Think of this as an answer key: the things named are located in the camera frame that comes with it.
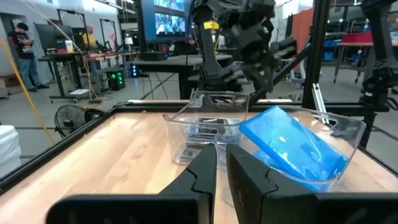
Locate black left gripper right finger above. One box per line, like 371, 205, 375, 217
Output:
226, 144, 398, 224

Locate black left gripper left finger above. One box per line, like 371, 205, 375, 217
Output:
45, 143, 218, 224

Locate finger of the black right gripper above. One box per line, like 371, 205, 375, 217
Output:
248, 77, 264, 93
261, 74, 275, 93

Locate blue jewel case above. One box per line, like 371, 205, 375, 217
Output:
238, 105, 349, 183
253, 149, 332, 192

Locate clear plastic bin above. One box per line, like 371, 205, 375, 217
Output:
217, 105, 368, 208
162, 90, 250, 166

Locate person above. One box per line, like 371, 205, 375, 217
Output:
260, 9, 276, 41
7, 21, 50, 93
81, 24, 98, 52

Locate orange partition panel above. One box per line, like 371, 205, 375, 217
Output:
290, 6, 315, 63

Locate grey desk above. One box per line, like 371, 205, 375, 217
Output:
132, 54, 233, 100

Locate large display screen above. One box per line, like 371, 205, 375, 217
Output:
140, 0, 193, 44

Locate red storage tote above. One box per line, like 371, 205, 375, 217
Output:
341, 31, 374, 44

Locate black floor fan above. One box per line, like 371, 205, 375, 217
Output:
53, 104, 87, 139

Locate computer tower green lights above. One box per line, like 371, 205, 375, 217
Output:
106, 68, 127, 91

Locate white trash bin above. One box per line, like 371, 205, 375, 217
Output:
0, 124, 22, 179

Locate black standing desk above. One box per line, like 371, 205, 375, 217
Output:
36, 51, 139, 104

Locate silver frame bracket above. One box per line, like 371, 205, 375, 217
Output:
312, 83, 330, 124

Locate black metal table frame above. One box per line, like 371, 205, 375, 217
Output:
0, 0, 398, 195

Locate yellow hanging cable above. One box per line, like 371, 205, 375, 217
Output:
0, 39, 57, 144

